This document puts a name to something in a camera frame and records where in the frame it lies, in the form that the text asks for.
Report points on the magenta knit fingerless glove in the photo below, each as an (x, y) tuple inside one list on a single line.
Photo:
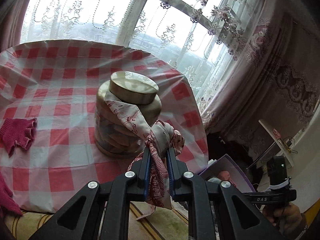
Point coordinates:
[(18, 133)]

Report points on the striped green gold sofa cushion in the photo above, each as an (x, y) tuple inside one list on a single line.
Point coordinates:
[(162, 224)]

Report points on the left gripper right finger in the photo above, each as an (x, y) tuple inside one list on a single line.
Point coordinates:
[(216, 210)]

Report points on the red white checkered tablecloth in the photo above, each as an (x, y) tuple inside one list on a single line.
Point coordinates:
[(56, 82)]

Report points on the person's right hand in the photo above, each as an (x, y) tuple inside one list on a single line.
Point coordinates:
[(290, 216)]

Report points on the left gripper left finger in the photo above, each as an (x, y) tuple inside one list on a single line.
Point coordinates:
[(100, 211)]

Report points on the purple white cardboard box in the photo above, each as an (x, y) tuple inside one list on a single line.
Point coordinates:
[(225, 168)]

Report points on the glass jar with gold lid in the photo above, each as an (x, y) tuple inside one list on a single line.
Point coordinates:
[(111, 137)]

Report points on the sheer embroidered lace curtain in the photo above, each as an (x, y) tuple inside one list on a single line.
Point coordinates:
[(200, 38)]

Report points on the pink patterned drape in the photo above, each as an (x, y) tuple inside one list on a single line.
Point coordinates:
[(276, 79)]

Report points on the red white patterned silk scarf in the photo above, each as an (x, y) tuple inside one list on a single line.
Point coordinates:
[(158, 138)]

